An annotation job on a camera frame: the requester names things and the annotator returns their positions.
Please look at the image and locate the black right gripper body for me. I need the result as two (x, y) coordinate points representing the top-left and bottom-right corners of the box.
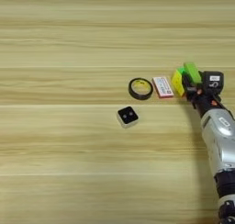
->
(188, 85), (227, 118)

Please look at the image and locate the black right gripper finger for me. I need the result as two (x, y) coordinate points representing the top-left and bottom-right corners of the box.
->
(182, 73), (198, 101)

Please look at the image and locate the colourful puzzle cube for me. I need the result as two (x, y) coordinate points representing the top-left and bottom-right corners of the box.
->
(171, 67), (188, 97)

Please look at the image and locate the white and red small box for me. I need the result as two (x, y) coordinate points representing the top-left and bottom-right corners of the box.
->
(151, 76), (175, 99)

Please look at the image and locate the small black and white cube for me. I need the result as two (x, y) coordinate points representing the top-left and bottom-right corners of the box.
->
(116, 106), (140, 129)

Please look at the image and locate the black box with white label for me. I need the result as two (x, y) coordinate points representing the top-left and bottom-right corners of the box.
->
(203, 71), (225, 95)

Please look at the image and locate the black tape roll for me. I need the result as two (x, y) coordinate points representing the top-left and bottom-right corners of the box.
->
(128, 77), (154, 101)

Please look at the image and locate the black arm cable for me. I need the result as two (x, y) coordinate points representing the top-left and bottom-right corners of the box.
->
(218, 98), (235, 121)

